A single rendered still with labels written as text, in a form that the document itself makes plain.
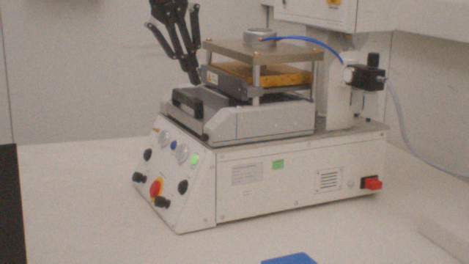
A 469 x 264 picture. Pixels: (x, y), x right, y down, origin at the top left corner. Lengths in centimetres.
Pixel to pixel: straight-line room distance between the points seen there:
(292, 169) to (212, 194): 20
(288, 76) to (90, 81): 154
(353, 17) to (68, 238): 76
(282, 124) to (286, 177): 12
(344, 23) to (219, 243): 55
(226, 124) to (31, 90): 163
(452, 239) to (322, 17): 56
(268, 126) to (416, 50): 71
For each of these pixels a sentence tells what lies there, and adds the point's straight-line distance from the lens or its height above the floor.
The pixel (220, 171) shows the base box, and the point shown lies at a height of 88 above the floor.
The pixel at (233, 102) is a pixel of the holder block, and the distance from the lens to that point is 134.
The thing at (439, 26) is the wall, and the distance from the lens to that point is 166.
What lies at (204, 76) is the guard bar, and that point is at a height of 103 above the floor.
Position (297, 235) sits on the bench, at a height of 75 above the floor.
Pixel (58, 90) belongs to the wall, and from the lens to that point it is 272.
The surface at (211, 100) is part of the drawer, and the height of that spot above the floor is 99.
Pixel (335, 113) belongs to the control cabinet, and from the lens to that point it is 135.
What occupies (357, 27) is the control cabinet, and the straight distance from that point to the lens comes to 133.
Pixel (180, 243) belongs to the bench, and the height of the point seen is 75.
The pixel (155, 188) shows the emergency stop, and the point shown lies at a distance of 135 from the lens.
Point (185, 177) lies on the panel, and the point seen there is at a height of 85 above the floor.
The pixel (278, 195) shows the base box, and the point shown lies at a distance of 131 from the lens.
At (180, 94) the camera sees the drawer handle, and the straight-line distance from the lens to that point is 134.
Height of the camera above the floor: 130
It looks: 16 degrees down
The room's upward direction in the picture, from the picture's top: 1 degrees clockwise
